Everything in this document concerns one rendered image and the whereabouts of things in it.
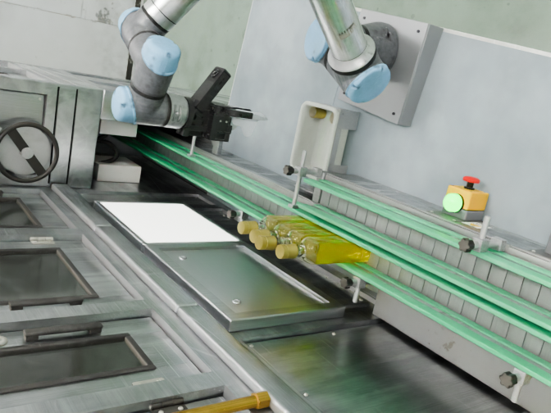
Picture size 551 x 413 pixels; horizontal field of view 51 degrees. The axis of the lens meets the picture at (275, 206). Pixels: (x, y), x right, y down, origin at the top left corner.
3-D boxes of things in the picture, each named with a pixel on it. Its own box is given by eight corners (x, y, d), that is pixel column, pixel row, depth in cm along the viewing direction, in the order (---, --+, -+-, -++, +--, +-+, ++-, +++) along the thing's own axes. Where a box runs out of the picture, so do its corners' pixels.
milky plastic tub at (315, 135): (308, 170, 191) (288, 168, 185) (322, 102, 186) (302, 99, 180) (343, 183, 177) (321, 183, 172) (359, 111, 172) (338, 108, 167)
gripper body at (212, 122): (216, 135, 141) (170, 130, 133) (222, 100, 139) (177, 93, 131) (231, 142, 135) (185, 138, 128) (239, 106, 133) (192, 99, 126)
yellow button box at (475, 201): (459, 212, 144) (440, 211, 140) (466, 183, 142) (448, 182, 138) (482, 221, 139) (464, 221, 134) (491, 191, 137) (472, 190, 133)
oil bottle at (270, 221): (314, 233, 169) (254, 233, 156) (318, 215, 167) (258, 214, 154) (326, 239, 164) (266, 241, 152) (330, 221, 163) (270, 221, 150)
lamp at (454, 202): (446, 208, 138) (438, 208, 137) (451, 191, 137) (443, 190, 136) (461, 214, 135) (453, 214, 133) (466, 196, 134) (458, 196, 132)
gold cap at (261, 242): (266, 247, 143) (252, 247, 140) (270, 233, 142) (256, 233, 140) (275, 251, 140) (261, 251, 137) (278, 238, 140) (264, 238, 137)
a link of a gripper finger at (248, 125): (262, 138, 141) (227, 132, 137) (267, 114, 139) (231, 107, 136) (266, 140, 138) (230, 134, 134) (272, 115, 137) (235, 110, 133)
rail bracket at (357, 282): (371, 296, 151) (333, 300, 143) (376, 271, 149) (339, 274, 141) (381, 302, 148) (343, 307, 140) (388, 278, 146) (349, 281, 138)
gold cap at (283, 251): (288, 256, 140) (274, 256, 137) (290, 242, 139) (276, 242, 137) (297, 260, 137) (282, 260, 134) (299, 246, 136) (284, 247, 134)
